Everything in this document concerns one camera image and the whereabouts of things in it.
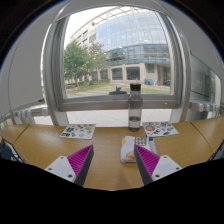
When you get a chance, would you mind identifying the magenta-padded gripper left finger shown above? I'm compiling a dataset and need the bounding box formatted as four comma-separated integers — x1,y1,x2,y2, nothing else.
44,144,95,187

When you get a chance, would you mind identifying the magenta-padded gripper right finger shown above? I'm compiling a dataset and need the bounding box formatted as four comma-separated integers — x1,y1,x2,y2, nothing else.
133,143,184,187

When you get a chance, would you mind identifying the white towel with cartoon print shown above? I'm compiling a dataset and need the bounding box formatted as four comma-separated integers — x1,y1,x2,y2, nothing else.
120,135,159,164

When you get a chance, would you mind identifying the sticker sheet with green stickers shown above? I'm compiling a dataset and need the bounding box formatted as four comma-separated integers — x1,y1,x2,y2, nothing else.
59,123,97,140

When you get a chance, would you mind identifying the sticker sheet with red stickers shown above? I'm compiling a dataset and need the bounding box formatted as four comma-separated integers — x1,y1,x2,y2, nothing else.
142,121,180,138

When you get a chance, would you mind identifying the clear bottle with black cap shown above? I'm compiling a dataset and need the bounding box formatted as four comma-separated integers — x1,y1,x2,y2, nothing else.
127,83,144,133

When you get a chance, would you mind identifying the group of grey chairs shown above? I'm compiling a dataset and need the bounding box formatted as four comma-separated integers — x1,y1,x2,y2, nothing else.
0,137,25,164

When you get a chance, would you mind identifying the green tree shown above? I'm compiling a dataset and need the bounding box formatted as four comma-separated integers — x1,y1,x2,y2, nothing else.
63,39,110,90

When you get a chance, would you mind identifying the glass-fronted building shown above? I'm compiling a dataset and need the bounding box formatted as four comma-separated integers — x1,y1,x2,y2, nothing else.
69,6,172,86

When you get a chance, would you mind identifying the grey window handle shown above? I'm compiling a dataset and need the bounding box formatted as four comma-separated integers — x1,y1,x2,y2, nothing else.
108,84,129,96

